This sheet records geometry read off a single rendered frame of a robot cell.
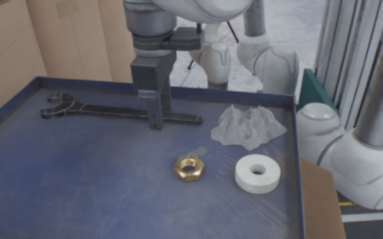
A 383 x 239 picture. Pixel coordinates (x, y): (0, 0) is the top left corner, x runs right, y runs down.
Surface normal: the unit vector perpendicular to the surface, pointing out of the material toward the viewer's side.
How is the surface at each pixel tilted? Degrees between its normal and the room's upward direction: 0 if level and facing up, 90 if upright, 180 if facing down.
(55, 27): 90
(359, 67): 90
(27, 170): 0
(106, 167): 0
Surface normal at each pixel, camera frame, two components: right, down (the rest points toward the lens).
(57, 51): 0.53, 0.48
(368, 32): 0.00, 0.58
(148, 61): -0.04, -0.81
